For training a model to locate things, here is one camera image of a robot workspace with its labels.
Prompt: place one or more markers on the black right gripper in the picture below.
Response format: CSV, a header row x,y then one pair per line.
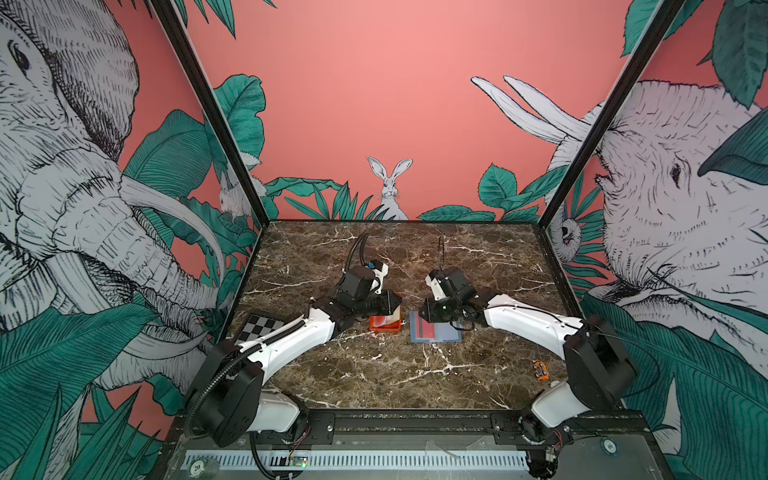
x,y
429,312

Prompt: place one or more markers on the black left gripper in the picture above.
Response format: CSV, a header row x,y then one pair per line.
x,y
390,305

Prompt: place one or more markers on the blue card holder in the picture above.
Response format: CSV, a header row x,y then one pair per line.
x,y
445,333

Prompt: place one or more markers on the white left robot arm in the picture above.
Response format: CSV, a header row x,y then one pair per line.
x,y
225,400

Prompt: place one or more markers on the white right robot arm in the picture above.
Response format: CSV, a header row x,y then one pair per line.
x,y
599,367

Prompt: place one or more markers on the orange toy car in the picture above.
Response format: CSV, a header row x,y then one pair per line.
x,y
541,371

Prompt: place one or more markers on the black white checkerboard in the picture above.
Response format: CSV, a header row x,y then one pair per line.
x,y
258,325

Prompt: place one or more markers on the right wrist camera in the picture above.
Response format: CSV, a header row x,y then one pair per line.
x,y
450,284

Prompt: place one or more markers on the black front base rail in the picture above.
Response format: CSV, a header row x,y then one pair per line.
x,y
324,426

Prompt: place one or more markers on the white slotted cable duct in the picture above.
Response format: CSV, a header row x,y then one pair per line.
x,y
199,461

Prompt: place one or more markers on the black left corner frame post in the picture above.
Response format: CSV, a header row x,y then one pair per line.
x,y
170,20

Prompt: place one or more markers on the black corner frame post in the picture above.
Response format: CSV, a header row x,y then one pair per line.
x,y
662,18
170,20

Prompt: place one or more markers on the black right corner frame post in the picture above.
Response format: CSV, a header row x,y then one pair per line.
x,y
662,18

